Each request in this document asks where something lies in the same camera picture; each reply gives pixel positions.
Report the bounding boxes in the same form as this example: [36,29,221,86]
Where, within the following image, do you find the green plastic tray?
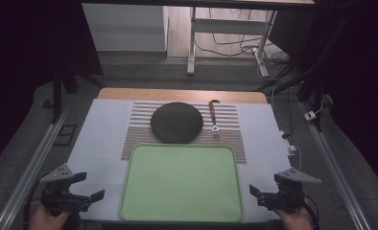
[119,143,245,223]

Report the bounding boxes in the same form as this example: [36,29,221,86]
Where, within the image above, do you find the black metal stand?
[255,60,326,132]
[50,68,108,125]

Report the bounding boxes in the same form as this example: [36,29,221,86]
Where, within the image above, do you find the aluminium rail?
[0,107,70,230]
[297,101,372,230]

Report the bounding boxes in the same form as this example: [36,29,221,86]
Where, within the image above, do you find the striped woven placemat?
[121,102,248,165]

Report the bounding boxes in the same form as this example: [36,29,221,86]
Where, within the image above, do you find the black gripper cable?
[304,194,321,230]
[23,183,46,230]

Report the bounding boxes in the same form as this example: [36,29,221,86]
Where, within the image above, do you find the person's left hand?
[28,204,73,230]

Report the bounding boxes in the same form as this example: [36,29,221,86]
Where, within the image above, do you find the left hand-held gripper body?
[38,163,93,217]

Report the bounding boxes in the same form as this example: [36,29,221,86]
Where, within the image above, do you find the person's right hand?
[272,204,315,230]

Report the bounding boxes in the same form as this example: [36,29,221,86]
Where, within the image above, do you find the white power adapter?
[303,110,318,122]

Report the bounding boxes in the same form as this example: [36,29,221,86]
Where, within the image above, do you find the white desk frame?
[186,6,278,79]

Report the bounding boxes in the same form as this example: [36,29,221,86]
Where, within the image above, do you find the black floor cables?
[194,9,291,81]

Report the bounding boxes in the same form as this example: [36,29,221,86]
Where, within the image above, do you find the dark round plate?
[150,102,204,145]

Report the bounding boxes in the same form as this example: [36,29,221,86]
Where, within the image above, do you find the white cabinet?
[81,3,170,53]

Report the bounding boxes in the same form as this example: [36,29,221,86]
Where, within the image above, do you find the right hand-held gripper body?
[256,167,323,215]

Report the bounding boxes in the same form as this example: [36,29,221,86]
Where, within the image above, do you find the black floor socket frame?
[53,124,79,148]

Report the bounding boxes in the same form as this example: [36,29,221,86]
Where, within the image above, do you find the white table cover sheet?
[65,98,293,223]

